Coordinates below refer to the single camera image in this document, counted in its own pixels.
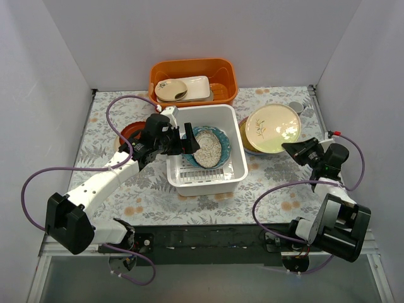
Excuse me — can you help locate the teal embossed plate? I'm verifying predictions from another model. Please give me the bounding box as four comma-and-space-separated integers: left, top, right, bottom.
182, 126, 231, 169

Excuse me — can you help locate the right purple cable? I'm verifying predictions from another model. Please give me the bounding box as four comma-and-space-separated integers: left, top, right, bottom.
252, 131, 366, 275

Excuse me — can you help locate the purple cable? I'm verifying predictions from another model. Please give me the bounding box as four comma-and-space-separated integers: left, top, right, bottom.
252, 131, 366, 275
20, 95, 157, 286

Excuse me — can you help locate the floral table mat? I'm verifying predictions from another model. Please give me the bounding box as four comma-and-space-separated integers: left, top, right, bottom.
69, 91, 321, 225

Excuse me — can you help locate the cream rectangular tray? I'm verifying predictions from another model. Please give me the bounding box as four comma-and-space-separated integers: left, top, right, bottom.
157, 76, 211, 102

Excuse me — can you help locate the grey ceramic cup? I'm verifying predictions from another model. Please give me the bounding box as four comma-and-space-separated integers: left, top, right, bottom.
288, 101, 305, 116

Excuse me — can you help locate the orange plastic bin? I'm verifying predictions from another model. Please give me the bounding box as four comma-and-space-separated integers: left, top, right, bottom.
148, 58, 239, 108

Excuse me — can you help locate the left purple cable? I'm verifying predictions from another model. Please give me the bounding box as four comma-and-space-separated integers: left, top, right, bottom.
20, 95, 157, 286

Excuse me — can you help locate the aluminium rail frame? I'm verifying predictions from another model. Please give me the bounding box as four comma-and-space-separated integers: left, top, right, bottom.
25, 84, 395, 303

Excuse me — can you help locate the light blue plate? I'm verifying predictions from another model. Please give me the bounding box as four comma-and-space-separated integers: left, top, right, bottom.
114, 137, 121, 152

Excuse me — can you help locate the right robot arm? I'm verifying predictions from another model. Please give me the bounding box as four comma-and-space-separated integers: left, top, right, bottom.
282, 138, 371, 263

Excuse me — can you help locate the cream round floral dish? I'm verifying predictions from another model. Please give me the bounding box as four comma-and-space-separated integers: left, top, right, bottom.
155, 79, 187, 102

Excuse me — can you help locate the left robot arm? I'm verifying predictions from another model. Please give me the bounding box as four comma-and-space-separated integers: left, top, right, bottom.
45, 114, 199, 255

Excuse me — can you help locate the red brown plate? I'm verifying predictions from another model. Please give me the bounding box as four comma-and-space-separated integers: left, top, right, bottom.
121, 121, 146, 139

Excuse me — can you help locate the white plastic bin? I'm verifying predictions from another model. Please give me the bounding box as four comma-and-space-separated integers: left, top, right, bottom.
162, 104, 248, 196

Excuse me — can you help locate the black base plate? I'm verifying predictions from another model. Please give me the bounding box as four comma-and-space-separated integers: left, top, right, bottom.
97, 224, 324, 266

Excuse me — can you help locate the cream plate with sprig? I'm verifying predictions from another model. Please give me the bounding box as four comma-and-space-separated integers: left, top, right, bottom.
245, 104, 301, 154

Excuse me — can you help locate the speckled beige plate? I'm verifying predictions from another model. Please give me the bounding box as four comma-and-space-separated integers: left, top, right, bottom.
193, 130, 222, 169

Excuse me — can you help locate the blue plate under cream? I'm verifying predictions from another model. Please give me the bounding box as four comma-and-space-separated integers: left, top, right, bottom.
243, 145, 267, 155

